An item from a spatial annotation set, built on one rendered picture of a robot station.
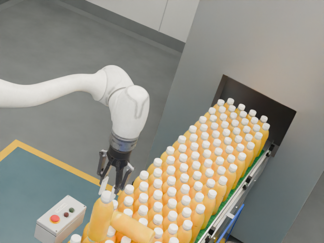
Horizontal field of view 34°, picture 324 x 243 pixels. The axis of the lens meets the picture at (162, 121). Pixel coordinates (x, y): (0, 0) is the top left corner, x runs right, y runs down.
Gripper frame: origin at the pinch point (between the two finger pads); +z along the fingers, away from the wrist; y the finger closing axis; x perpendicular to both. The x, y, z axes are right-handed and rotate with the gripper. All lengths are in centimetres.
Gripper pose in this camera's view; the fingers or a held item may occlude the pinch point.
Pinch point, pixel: (108, 189)
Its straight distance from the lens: 185.4
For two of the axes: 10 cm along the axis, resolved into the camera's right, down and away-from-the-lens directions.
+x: 4.7, -3.9, 7.9
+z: -2.7, 7.9, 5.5
